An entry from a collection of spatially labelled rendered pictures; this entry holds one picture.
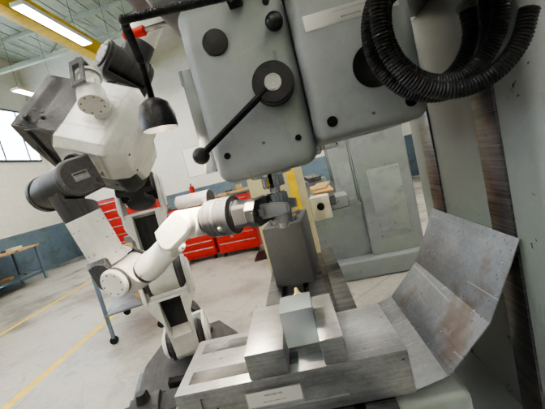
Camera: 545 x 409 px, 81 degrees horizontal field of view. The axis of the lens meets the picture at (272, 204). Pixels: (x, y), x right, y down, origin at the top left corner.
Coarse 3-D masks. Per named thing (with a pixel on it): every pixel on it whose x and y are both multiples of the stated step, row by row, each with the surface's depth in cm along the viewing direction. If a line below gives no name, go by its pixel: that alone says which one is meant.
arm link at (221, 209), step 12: (216, 204) 71; (228, 204) 71; (240, 204) 67; (252, 204) 65; (216, 216) 70; (228, 216) 70; (240, 216) 67; (252, 216) 64; (216, 228) 70; (228, 228) 70; (240, 228) 74
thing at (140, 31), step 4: (152, 24) 74; (156, 24) 74; (160, 24) 74; (164, 24) 74; (132, 28) 74; (136, 28) 74; (140, 28) 73; (144, 28) 74; (148, 28) 74; (152, 28) 74; (156, 28) 74; (136, 32) 74; (140, 32) 74; (144, 32) 74; (124, 36) 74; (136, 36) 74; (140, 36) 75; (144, 36) 75
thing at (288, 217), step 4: (280, 196) 66; (284, 196) 66; (268, 200) 66; (272, 200) 66; (276, 200) 66; (280, 200) 66; (284, 200) 66; (288, 200) 67; (288, 204) 67; (276, 216) 66; (280, 216) 66; (284, 216) 66; (288, 216) 66; (292, 216) 68; (272, 220) 67; (276, 220) 67; (280, 220) 66; (284, 220) 66; (288, 220) 66; (276, 224) 67
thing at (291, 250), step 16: (272, 224) 97; (304, 224) 100; (272, 240) 96; (288, 240) 95; (304, 240) 94; (272, 256) 96; (288, 256) 96; (304, 256) 95; (288, 272) 96; (304, 272) 95
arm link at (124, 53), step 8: (136, 40) 98; (120, 48) 96; (128, 48) 98; (144, 48) 99; (152, 48) 102; (120, 56) 95; (128, 56) 97; (144, 56) 100; (112, 64) 95; (120, 64) 96; (128, 64) 97; (136, 64) 99; (120, 72) 98; (128, 72) 98; (136, 72) 100; (128, 80) 101; (136, 80) 101
